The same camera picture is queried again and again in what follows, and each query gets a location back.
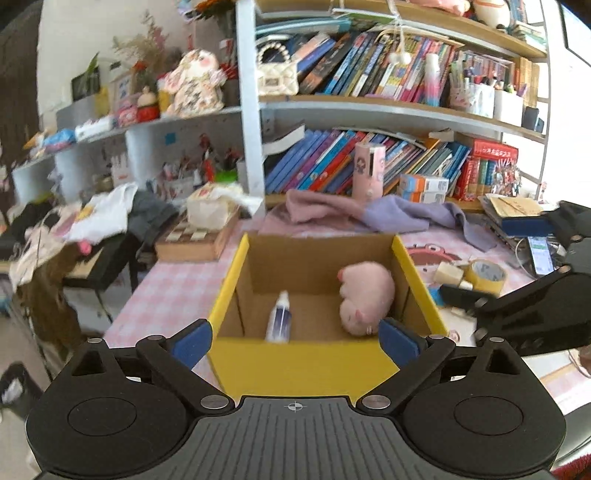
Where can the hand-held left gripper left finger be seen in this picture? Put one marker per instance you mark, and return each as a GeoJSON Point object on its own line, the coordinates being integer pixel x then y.
{"type": "Point", "coordinates": [194, 342]}

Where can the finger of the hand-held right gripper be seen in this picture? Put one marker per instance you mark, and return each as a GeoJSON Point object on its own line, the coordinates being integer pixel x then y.
{"type": "Point", "coordinates": [526, 226]}
{"type": "Point", "coordinates": [531, 314]}

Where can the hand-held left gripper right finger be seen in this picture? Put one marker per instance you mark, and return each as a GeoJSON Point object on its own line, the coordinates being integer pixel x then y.
{"type": "Point", "coordinates": [397, 342]}

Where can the yellow tape roll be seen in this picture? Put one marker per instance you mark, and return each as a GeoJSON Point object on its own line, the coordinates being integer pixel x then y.
{"type": "Point", "coordinates": [475, 277]}

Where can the white rectangular block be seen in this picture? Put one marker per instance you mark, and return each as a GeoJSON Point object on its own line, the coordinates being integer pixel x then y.
{"type": "Point", "coordinates": [447, 273]}

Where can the yellow cardboard box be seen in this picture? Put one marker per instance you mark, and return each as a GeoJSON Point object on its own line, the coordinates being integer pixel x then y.
{"type": "Point", "coordinates": [295, 364]}

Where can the stack of papers and notebooks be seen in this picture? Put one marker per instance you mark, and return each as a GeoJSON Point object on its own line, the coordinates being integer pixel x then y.
{"type": "Point", "coordinates": [512, 205]}

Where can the smartphone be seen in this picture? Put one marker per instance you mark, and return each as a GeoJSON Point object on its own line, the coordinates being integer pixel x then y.
{"type": "Point", "coordinates": [541, 256]}

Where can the pink checkered tablecloth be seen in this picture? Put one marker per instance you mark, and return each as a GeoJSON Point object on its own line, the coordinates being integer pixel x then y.
{"type": "Point", "coordinates": [175, 286]}

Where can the pink plush toy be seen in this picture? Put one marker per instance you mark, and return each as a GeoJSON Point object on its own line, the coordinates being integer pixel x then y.
{"type": "Point", "coordinates": [364, 290]}

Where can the red boxed book set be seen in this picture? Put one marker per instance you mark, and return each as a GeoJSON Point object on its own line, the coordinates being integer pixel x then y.
{"type": "Point", "coordinates": [487, 170]}

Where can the white blue spray bottle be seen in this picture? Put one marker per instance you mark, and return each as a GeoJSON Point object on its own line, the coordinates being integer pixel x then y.
{"type": "Point", "coordinates": [278, 321]}

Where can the cartoon printed mat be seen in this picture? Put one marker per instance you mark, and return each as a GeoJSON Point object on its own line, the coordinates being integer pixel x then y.
{"type": "Point", "coordinates": [425, 258]}

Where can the wooden chessboard box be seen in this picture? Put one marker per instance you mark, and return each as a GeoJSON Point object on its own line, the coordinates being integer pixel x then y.
{"type": "Point", "coordinates": [184, 251]}

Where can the black holder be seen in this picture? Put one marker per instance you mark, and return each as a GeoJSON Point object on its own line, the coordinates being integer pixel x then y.
{"type": "Point", "coordinates": [533, 121]}

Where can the orange white carton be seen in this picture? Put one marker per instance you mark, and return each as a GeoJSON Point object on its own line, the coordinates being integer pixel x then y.
{"type": "Point", "coordinates": [422, 182]}
{"type": "Point", "coordinates": [422, 197]}

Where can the black stool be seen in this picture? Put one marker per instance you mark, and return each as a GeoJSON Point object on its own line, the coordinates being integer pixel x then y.
{"type": "Point", "coordinates": [108, 265]}

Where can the white pen holder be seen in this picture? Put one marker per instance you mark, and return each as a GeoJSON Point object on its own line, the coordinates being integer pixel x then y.
{"type": "Point", "coordinates": [508, 108]}
{"type": "Point", "coordinates": [475, 99]}

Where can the pink and purple scarf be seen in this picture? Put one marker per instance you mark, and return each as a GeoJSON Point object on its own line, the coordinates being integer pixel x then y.
{"type": "Point", "coordinates": [401, 214]}

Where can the cream tissue pack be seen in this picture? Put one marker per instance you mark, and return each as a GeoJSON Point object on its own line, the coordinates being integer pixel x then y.
{"type": "Point", "coordinates": [205, 212]}

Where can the grey cloth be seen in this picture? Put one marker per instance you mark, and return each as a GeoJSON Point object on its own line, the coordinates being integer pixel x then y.
{"type": "Point", "coordinates": [152, 212]}

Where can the pink round knob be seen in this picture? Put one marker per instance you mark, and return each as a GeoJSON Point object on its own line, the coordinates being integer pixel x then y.
{"type": "Point", "coordinates": [84, 247]}

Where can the white printed cloth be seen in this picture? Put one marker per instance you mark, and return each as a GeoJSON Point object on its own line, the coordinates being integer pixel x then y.
{"type": "Point", "coordinates": [104, 212]}

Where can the pink cylinder tube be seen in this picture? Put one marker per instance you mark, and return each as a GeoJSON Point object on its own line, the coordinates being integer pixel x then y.
{"type": "Point", "coordinates": [369, 170]}

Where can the green pen cup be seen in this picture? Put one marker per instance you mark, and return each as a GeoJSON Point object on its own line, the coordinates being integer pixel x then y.
{"type": "Point", "coordinates": [225, 177]}

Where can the pastel striped bottle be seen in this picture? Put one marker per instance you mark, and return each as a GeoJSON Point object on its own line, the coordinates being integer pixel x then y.
{"type": "Point", "coordinates": [432, 81]}

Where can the row of colourful books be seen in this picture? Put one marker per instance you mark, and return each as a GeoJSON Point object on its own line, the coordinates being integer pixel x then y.
{"type": "Point", "coordinates": [314, 161]}
{"type": "Point", "coordinates": [360, 69]}

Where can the white hanging pompom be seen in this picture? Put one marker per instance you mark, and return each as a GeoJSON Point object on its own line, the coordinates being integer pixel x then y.
{"type": "Point", "coordinates": [399, 57]}

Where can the white metal bookshelf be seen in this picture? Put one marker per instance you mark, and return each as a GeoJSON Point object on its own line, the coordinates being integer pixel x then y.
{"type": "Point", "coordinates": [251, 138]}

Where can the white snack packet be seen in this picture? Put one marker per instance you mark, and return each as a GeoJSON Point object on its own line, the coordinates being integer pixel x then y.
{"type": "Point", "coordinates": [94, 129]}

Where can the red tissue packet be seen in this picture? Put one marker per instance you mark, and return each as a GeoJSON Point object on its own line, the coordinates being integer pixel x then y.
{"type": "Point", "coordinates": [127, 115]}

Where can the red white figurine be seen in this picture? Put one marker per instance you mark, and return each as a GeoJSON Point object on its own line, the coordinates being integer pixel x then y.
{"type": "Point", "coordinates": [147, 108]}

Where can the blue white packet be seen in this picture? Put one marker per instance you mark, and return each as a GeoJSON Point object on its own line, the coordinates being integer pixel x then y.
{"type": "Point", "coordinates": [60, 139]}

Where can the floral plush doll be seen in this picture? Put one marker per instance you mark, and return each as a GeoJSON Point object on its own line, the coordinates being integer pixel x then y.
{"type": "Point", "coordinates": [194, 87]}

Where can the cream quilted handbag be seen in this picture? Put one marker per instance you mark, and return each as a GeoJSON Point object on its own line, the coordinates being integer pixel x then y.
{"type": "Point", "coordinates": [276, 76]}

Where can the dried flower bouquet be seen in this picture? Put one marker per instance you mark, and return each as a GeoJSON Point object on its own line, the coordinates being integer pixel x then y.
{"type": "Point", "coordinates": [147, 46]}

